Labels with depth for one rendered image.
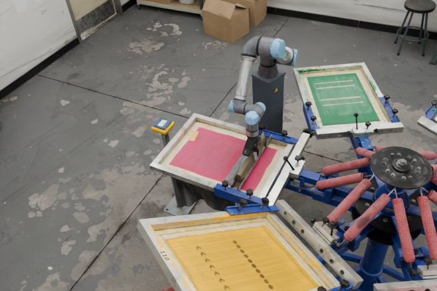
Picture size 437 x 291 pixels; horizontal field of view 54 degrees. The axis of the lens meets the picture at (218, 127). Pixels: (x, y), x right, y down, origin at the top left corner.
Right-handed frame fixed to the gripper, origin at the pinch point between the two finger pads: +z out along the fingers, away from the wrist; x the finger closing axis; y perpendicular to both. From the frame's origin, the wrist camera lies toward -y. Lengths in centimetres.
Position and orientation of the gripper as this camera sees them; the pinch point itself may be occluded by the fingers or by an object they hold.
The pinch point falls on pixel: (251, 158)
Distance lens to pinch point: 272.4
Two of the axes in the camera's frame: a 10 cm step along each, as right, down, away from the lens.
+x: -8.8, -2.5, 3.9
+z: 0.8, 7.5, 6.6
